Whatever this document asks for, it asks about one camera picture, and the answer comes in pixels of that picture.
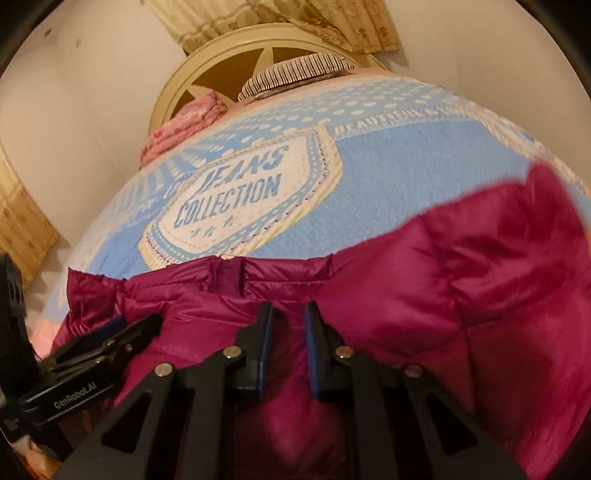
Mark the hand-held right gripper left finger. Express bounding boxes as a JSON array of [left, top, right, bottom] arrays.
[[60, 302, 275, 480]]

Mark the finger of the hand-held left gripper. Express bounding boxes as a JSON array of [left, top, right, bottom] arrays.
[[69, 315, 130, 350], [39, 314, 163, 370]]

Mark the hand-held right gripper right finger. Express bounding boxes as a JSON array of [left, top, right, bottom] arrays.
[[304, 302, 527, 480]]

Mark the magenta puffer jacket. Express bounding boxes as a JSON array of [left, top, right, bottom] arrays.
[[51, 159, 591, 480]]

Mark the person's left hand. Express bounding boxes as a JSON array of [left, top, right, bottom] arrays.
[[11, 434, 63, 480]]

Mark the beige floral side curtain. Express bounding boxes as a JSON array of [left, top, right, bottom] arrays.
[[0, 138, 60, 289]]

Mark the pink and blue printed bedspread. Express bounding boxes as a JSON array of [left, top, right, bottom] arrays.
[[28, 74, 591, 352]]

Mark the pink folded blanket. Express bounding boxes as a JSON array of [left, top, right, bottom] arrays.
[[141, 91, 228, 166]]

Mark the cream wooden headboard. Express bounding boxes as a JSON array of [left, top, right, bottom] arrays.
[[148, 22, 389, 139]]

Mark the striped pillow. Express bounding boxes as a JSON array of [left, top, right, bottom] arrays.
[[238, 53, 356, 102]]

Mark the beige floral window curtain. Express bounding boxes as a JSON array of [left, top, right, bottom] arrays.
[[143, 0, 402, 55]]

